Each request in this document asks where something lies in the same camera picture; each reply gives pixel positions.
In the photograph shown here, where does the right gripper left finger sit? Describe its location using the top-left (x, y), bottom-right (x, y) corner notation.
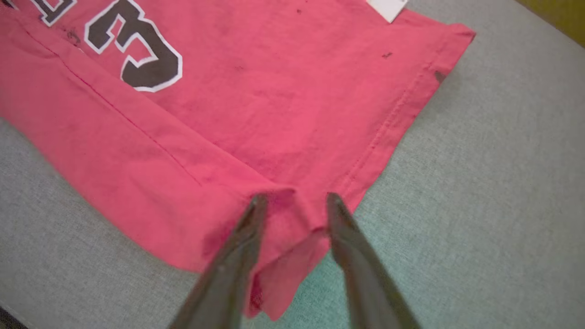
top-left (169, 194), bottom-right (270, 329)

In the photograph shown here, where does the large yellow sofa back cushion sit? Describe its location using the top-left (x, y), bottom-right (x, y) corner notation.
top-left (516, 0), bottom-right (585, 47)

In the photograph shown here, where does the large grey sofa seat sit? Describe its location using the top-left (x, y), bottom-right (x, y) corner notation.
top-left (0, 0), bottom-right (585, 329)

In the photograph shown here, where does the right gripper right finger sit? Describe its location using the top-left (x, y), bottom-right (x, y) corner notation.
top-left (327, 192), bottom-right (421, 329)

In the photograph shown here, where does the red lettered jersey shirt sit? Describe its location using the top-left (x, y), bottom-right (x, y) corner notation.
top-left (0, 0), bottom-right (477, 321)

